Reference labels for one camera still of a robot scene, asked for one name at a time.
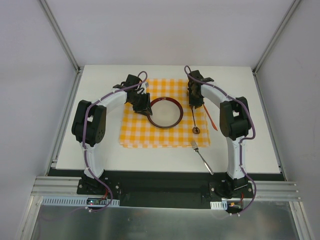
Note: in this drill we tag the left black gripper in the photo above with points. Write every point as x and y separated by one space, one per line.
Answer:
140 103

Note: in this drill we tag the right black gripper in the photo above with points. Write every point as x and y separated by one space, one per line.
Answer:
195 97

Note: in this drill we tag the red rimmed ceramic plate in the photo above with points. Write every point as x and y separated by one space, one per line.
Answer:
167 112

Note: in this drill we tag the orange checkered cloth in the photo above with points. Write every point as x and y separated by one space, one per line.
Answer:
137 132

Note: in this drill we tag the copper spoon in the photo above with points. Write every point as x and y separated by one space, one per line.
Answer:
195 129

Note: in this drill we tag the silver fork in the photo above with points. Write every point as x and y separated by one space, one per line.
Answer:
196 149

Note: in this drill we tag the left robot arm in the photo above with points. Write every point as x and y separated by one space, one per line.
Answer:
89 123

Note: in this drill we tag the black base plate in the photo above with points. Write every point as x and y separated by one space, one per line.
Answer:
226 187

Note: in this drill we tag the right cable duct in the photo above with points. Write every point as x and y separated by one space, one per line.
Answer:
219 205

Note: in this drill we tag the cable duct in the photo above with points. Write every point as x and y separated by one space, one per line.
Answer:
78 201
219 205

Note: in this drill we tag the aluminium front rail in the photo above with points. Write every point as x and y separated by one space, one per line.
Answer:
126 189

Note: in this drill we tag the left cable duct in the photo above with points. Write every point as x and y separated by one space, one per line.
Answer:
78 201

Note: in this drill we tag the right frame post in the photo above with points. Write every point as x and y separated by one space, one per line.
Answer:
277 34

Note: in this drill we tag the frame post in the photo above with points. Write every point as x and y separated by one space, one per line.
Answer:
59 34
277 34

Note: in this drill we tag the left frame post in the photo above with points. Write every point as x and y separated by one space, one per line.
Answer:
59 34

